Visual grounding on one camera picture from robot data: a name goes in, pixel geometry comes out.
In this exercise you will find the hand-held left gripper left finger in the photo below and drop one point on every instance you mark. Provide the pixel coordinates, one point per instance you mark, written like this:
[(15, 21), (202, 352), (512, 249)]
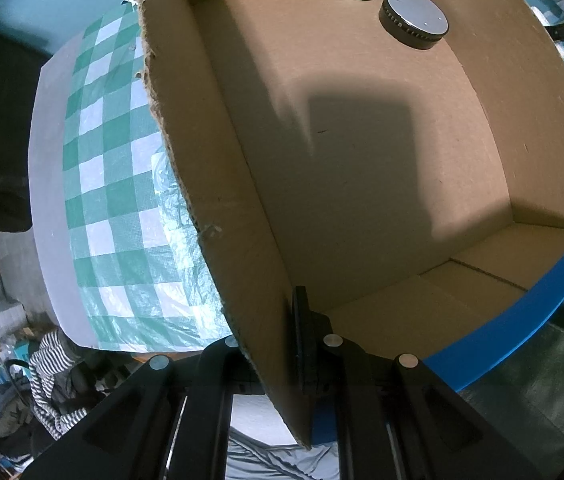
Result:
[(211, 370)]

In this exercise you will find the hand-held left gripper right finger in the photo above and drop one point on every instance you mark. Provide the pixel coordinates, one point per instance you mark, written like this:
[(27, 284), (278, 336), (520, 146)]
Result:
[(302, 340)]

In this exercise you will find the round grey puck speaker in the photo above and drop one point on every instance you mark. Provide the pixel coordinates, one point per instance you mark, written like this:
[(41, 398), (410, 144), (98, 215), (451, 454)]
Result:
[(414, 17)]

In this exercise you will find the blue cardboard box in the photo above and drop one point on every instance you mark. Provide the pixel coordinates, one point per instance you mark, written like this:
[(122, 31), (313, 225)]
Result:
[(362, 160)]

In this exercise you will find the grey bed sheet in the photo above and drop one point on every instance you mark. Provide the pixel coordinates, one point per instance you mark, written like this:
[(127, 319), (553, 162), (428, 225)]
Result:
[(272, 460)]

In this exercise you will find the black white striped garment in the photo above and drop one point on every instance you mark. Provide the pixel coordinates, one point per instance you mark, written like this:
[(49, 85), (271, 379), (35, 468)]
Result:
[(54, 385)]

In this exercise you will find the green white checked plastic tablecloth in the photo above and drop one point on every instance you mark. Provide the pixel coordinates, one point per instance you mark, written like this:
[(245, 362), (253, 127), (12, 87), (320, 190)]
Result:
[(106, 210)]

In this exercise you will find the green blanket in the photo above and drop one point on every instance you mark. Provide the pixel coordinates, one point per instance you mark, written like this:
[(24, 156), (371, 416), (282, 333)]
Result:
[(537, 385)]

